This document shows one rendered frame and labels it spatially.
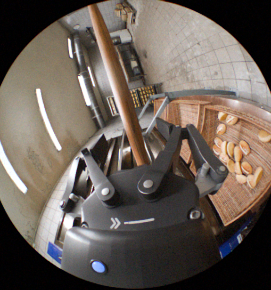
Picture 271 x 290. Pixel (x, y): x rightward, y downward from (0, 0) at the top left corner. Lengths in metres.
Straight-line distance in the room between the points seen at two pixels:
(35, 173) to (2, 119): 0.89
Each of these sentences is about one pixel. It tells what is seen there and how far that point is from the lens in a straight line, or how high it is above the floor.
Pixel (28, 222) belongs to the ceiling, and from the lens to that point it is 1.52.
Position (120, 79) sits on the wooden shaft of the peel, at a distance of 0.16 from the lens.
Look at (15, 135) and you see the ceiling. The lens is 1.52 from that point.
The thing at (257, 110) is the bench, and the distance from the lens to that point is 0.62.
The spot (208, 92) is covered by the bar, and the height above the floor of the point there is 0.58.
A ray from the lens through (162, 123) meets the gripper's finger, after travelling 0.15.
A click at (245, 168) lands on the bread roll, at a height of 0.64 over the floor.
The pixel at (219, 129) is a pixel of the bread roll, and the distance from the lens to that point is 0.69.
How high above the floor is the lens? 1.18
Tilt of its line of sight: 4 degrees up
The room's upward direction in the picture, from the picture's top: 106 degrees counter-clockwise
